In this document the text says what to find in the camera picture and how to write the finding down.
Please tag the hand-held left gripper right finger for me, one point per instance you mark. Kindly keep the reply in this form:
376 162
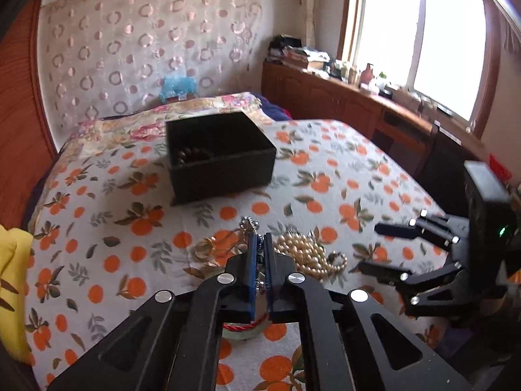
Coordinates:
267 254

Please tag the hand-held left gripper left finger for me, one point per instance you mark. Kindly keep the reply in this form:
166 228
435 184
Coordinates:
252 254

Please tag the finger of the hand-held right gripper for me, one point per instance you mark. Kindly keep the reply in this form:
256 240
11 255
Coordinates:
427 283
431 230

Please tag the black storage box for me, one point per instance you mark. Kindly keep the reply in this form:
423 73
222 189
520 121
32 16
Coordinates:
228 171

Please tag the red box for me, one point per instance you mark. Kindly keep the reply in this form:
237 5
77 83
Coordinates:
500 167

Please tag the dark chair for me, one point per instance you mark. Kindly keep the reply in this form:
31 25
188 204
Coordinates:
443 163

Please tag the orange print bed sheet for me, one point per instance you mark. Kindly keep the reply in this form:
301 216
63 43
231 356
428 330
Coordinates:
122 195

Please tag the dark blue blanket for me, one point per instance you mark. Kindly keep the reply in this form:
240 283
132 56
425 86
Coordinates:
274 108

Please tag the wooden cabinet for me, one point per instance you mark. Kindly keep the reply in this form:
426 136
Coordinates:
325 97

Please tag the brown bottle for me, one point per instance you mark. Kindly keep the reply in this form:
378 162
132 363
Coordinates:
367 75

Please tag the floral quilt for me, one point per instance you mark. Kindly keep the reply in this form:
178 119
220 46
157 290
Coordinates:
122 130

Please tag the blue plastic bag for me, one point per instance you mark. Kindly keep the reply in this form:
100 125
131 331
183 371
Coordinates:
177 85

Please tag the pile of books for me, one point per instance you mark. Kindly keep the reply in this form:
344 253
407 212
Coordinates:
295 53

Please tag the lace circle-pattern curtain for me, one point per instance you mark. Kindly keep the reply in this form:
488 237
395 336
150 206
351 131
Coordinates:
142 49

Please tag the yellow cloth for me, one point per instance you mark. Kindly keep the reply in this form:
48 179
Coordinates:
12 269

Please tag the wooden wardrobe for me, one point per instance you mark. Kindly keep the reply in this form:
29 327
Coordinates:
20 130

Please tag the wooden frame window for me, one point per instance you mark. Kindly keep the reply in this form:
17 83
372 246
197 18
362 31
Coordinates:
427 36

